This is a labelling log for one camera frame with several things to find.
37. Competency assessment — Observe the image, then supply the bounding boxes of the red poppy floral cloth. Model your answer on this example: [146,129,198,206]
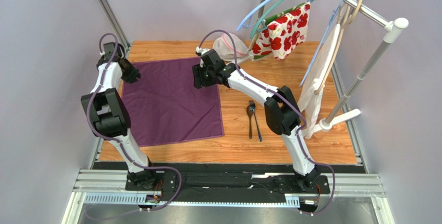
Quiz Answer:
[252,2,311,61]

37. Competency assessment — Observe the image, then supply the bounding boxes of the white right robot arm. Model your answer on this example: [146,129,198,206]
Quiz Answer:
[192,48,320,188]

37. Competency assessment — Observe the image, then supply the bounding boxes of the light blue plastic hanger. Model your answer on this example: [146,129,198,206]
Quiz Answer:
[236,0,316,32]

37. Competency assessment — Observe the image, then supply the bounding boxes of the blue thin wire hanger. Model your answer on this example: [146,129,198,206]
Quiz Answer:
[299,0,348,88]

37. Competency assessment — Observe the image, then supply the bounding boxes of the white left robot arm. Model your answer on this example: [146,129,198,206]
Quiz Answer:
[81,42,158,188]

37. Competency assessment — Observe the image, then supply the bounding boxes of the teal plastic hanger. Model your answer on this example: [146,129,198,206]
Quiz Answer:
[248,0,310,39]

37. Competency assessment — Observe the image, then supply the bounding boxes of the white towel on hanger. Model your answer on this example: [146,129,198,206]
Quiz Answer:
[298,24,341,139]

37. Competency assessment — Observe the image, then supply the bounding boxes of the white mesh laundry bag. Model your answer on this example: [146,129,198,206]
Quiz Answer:
[212,33,250,62]

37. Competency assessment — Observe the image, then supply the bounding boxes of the purple cloth napkin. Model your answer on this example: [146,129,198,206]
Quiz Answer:
[122,57,225,147]

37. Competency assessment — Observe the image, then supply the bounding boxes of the metal clothes rack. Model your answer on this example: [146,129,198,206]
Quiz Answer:
[241,0,409,138]

